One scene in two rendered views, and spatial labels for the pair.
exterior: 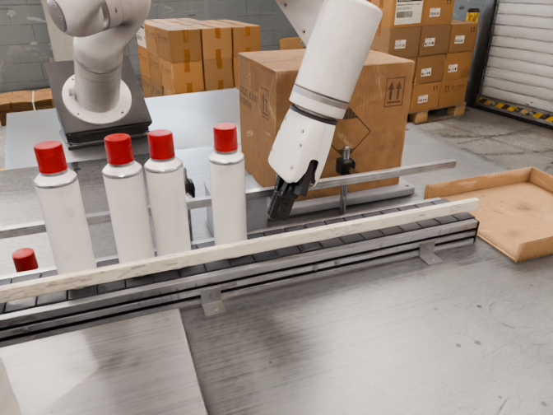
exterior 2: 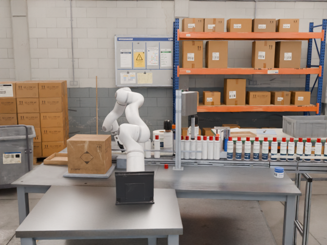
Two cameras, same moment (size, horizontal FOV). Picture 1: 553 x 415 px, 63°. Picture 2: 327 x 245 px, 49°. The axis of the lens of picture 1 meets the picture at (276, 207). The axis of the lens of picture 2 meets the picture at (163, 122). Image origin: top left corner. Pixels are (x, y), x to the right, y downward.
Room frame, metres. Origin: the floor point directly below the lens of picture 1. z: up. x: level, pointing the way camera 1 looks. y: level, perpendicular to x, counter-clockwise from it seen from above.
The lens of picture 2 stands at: (3.32, 1.67, 1.72)
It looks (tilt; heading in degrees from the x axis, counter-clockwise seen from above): 10 degrees down; 205
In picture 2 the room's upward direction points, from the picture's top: straight up
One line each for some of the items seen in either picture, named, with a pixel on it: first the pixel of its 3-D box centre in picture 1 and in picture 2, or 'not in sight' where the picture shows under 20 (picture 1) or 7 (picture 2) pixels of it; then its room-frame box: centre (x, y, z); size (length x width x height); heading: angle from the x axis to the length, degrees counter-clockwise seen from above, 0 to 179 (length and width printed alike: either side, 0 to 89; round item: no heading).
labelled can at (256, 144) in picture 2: not in sight; (256, 148); (0.24, 1.10, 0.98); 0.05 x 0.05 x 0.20
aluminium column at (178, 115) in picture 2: not in sight; (178, 130); (0.61, 0.52, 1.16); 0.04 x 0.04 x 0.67; 20
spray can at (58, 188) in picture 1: (65, 216); (156, 146); (0.54, 0.28, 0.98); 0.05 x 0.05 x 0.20
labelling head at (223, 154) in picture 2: not in sight; (222, 142); (0.25, 0.79, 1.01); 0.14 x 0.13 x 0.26; 110
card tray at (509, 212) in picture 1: (525, 207); (65, 158); (0.83, -0.51, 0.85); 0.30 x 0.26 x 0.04; 110
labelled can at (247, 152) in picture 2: not in sight; (247, 148); (0.27, 1.03, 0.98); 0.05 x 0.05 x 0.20
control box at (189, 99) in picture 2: not in sight; (186, 103); (0.53, 0.56, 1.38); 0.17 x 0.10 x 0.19; 165
